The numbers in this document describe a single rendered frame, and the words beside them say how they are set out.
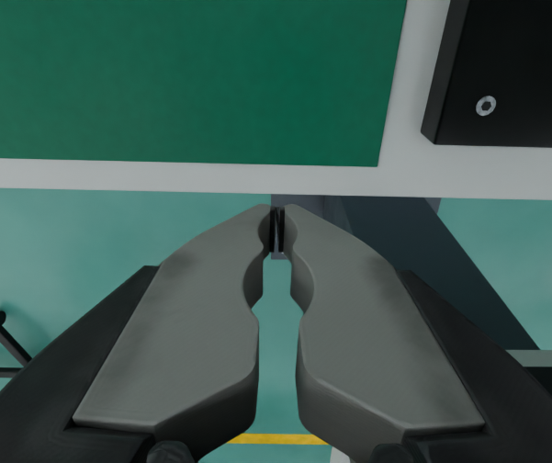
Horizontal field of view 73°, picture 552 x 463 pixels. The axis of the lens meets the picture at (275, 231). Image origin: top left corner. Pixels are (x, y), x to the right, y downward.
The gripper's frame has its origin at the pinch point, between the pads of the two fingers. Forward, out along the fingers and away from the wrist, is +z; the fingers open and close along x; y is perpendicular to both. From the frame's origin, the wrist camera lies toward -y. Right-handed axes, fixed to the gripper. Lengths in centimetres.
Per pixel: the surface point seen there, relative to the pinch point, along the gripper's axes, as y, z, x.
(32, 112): -0.7, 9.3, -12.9
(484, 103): -2.1, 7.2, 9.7
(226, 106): -1.2, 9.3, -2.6
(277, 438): 164, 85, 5
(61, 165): 2.4, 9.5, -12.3
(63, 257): 64, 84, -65
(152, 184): 3.4, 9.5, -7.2
